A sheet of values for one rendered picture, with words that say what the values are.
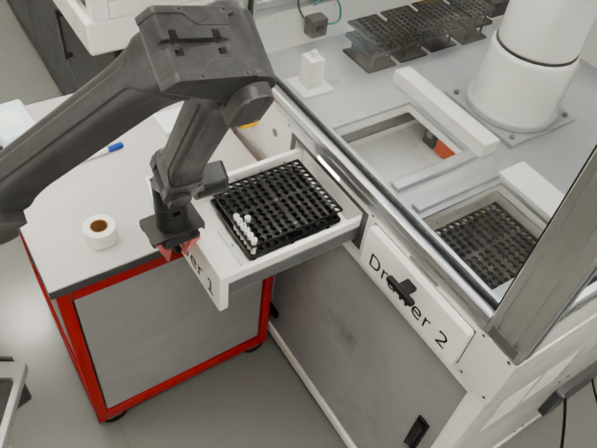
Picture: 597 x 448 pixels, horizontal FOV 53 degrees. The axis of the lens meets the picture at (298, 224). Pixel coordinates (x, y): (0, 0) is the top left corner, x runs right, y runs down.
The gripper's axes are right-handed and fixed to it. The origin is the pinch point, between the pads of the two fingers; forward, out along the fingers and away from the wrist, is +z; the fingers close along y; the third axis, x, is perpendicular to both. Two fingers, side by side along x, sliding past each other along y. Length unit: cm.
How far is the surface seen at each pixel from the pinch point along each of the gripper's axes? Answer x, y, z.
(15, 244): 98, -24, 91
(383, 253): -20.1, 35.3, -0.2
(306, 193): 1.6, 31.6, 0.7
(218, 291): -10.7, 3.4, 1.6
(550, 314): -51, 37, -20
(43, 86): 189, 16, 93
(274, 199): 3.0, 24.1, 0.1
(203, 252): -4.6, 3.8, -3.2
